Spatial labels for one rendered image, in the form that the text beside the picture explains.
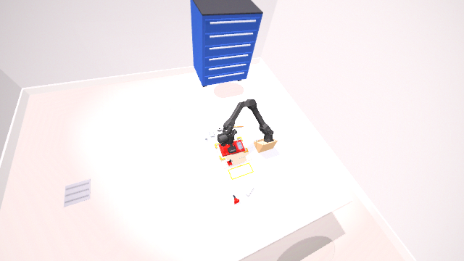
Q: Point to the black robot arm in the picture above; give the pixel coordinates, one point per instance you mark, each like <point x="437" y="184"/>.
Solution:
<point x="229" y="123"/>

